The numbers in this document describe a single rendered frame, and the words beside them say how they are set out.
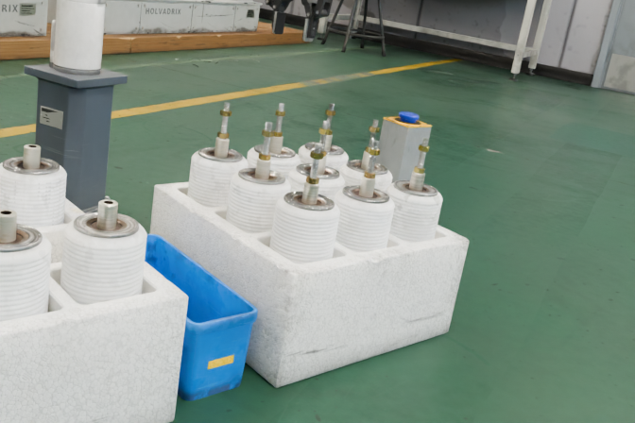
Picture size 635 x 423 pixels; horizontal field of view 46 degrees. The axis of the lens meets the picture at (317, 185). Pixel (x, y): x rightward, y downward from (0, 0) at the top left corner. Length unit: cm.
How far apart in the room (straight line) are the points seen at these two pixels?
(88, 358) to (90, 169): 77
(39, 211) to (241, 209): 29
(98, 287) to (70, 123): 70
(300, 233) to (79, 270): 32
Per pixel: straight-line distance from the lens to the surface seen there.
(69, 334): 87
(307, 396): 110
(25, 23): 350
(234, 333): 103
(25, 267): 84
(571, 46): 614
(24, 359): 86
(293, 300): 104
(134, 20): 401
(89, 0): 154
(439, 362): 126
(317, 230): 106
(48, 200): 110
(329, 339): 113
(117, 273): 90
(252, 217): 115
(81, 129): 156
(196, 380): 104
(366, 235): 114
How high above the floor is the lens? 59
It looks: 17 degrees down
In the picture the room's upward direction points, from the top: 9 degrees clockwise
